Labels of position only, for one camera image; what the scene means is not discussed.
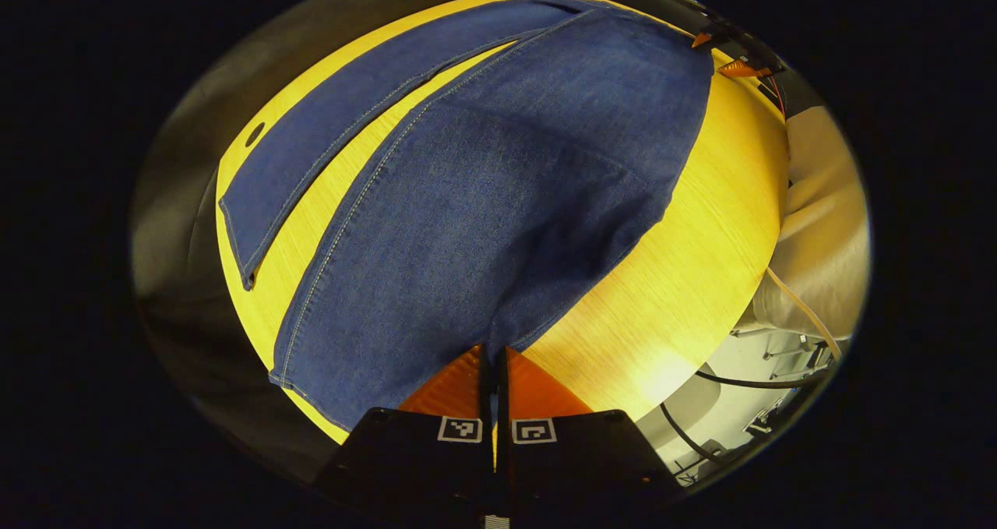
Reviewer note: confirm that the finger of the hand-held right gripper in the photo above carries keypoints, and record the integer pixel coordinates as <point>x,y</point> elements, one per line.
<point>705,38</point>
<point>746,67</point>

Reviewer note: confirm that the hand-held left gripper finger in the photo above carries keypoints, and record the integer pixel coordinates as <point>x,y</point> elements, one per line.
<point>502,389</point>
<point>485,389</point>

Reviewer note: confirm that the blue denim jeans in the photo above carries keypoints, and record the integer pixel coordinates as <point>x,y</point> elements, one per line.
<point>498,202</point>

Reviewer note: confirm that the person's beige clothing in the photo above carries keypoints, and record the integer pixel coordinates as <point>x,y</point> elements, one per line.
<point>826,225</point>

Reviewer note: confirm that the grey metal frame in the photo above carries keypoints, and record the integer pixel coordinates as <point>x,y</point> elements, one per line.
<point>787,346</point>

